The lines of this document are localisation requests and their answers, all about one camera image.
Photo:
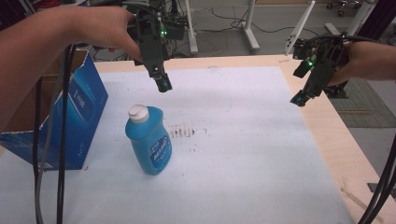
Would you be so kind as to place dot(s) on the white metal stand leg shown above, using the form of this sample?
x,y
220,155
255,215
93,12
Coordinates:
x,y
191,28
355,21
249,28

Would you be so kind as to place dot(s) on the blue bottle with white cap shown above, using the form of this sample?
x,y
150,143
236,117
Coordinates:
x,y
149,140

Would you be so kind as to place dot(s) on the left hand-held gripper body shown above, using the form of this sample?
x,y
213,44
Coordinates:
x,y
154,46

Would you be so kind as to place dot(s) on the office chair wheel base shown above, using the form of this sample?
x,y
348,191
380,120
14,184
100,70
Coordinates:
x,y
342,6

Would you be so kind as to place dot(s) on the black stand base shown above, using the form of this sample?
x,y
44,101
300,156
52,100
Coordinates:
x,y
337,90

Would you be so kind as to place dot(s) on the person's right hand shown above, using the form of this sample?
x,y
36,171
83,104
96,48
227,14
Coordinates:
x,y
364,62

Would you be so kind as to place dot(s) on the white foam mat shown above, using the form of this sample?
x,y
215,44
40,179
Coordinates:
x,y
243,149

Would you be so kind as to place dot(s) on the white slanted stand bar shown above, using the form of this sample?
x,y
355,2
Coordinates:
x,y
299,28

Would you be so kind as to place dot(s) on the person's left hand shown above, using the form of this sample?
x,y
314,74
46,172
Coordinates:
x,y
99,28

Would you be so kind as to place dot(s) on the dark floor mat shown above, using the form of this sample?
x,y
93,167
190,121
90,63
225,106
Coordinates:
x,y
367,105

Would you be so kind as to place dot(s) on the black electronics box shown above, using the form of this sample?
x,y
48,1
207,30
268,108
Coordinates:
x,y
176,29

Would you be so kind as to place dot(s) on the blue cardboard box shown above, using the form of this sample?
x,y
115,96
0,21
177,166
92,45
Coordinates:
x,y
84,105

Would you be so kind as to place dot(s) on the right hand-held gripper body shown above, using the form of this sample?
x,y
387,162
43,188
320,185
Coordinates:
x,y
323,59

